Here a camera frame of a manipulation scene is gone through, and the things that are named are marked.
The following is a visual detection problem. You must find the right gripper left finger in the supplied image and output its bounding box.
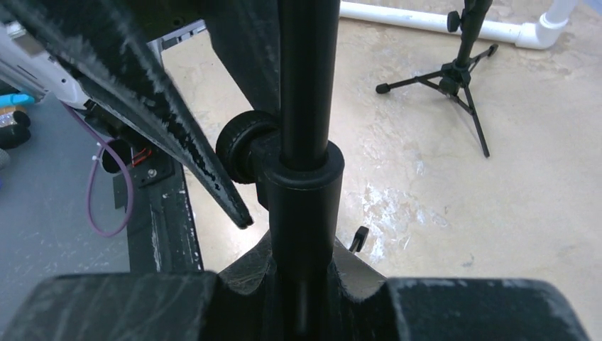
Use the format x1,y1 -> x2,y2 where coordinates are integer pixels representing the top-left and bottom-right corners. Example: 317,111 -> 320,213
3,234 -> 271,340

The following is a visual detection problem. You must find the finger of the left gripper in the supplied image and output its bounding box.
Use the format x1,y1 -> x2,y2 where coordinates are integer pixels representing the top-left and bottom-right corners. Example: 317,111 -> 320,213
1,1 -> 253,229
204,0 -> 280,114

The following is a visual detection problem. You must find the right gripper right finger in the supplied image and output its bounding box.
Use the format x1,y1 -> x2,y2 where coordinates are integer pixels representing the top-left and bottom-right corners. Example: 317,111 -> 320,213
329,241 -> 589,340

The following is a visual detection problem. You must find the black tripod stand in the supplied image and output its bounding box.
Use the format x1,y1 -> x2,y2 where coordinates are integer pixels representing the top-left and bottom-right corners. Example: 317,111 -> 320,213
376,0 -> 498,158
215,0 -> 370,341

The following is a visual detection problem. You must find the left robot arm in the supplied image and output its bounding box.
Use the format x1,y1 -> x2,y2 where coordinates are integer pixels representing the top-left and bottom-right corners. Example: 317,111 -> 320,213
1,1 -> 277,229

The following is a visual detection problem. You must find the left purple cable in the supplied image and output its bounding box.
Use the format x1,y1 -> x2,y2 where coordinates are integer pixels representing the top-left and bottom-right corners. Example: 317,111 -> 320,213
61,101 -> 136,239

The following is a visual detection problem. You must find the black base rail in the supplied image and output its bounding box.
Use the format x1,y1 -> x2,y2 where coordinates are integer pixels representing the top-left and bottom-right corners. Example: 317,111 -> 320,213
82,101 -> 204,272

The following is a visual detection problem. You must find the white PVC pipe frame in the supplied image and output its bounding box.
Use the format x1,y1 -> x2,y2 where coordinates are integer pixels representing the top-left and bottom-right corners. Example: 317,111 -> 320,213
340,1 -> 578,50

